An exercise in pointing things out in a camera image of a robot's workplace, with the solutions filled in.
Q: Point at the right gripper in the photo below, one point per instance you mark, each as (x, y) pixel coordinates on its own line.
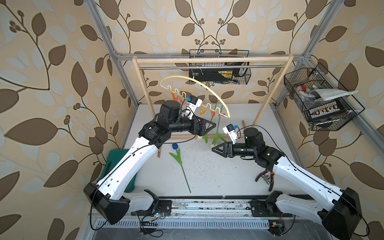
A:
(228, 148)

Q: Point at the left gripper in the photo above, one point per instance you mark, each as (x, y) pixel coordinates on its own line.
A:
(203, 127)

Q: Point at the white artificial tulip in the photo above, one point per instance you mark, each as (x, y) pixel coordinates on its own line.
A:
(218, 137)
(207, 125)

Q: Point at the yellow orange clothespin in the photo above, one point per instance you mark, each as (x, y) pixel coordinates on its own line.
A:
(203, 110)

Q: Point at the blue artificial tulip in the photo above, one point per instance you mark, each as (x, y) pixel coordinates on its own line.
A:
(177, 157)

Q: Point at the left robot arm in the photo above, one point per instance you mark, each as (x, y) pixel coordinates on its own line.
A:
(107, 195)

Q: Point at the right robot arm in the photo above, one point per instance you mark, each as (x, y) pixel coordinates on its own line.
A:
(338, 211)

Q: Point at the wooden clothes rack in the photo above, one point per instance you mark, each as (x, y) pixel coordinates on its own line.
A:
(287, 59)

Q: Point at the black yellow box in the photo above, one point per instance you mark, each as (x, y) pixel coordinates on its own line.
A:
(221, 72)

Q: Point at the green plastic case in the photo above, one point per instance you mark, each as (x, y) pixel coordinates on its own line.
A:
(112, 160)

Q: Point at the white folded cloth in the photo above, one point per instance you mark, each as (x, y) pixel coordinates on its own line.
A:
(330, 94)

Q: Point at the connector box in basket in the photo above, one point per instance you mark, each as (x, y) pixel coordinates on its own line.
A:
(326, 110)

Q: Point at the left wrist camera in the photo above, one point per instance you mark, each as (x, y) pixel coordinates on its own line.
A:
(192, 104)

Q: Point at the orange handled pliers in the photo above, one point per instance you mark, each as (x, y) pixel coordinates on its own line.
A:
(268, 177)

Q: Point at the back black wire basket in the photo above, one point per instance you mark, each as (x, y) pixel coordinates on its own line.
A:
(217, 53)

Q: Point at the black wire basket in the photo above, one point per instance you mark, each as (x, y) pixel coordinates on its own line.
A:
(217, 53)
(301, 82)

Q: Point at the metal base rail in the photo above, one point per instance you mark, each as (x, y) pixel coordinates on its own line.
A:
(261, 206)

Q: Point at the right black wire basket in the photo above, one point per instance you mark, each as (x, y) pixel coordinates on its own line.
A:
(301, 82)

